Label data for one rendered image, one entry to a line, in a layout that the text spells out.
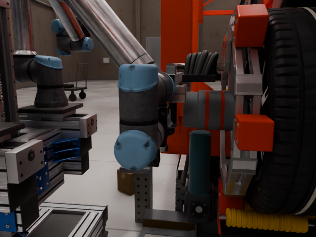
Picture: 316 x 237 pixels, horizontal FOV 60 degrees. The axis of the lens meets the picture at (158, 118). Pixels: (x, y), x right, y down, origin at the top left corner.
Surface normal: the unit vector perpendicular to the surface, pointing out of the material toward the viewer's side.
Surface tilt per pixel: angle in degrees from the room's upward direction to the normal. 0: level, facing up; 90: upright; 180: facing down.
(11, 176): 90
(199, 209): 90
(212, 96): 41
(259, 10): 35
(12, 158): 90
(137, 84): 87
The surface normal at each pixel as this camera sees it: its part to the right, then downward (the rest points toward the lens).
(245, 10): -0.09, -0.70
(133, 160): -0.15, 0.18
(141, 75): 0.20, 0.15
